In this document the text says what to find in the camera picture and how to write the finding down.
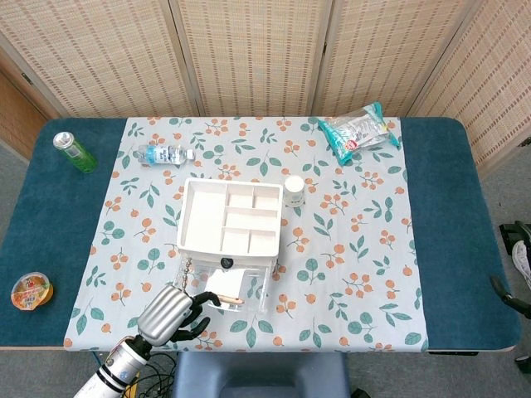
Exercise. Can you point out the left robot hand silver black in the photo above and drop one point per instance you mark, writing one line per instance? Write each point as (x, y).
(164, 315)

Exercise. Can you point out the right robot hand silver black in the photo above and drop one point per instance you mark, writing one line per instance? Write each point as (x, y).
(514, 302)

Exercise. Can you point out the clear plastic drawer with pen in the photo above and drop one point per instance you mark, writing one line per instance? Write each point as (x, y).
(257, 290)

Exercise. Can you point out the white clear drawer organizer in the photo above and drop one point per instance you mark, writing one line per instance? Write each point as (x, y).
(203, 215)

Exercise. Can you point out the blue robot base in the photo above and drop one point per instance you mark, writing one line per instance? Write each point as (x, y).
(261, 375)

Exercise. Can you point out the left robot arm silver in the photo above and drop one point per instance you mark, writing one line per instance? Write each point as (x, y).
(118, 369)

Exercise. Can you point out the white paper sheet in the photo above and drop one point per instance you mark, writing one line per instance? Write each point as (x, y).
(224, 284)

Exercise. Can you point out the wooden pen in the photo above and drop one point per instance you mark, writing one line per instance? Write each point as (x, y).
(232, 298)

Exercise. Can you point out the small black round object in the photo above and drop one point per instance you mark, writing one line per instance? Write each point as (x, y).
(227, 262)

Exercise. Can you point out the orange jelly cup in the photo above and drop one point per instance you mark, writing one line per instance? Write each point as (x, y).
(32, 291)

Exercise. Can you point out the blue table cover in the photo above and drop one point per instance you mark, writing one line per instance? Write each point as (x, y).
(54, 215)

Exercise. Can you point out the clear water bottle blue label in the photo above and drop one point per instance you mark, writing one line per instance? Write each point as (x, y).
(164, 154)

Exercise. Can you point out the floral tablecloth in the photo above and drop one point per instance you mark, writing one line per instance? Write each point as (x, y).
(352, 257)

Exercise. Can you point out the green bottle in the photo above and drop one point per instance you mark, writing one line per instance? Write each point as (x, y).
(79, 155)

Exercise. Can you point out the white paper cup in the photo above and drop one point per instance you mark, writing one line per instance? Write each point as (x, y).
(294, 188)

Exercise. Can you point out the teal snack bag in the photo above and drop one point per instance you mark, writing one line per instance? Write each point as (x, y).
(357, 130)

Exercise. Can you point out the wooden door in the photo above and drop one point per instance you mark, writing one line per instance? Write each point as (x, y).
(16, 120)

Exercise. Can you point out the woven folding screen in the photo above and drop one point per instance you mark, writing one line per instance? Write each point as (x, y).
(249, 54)

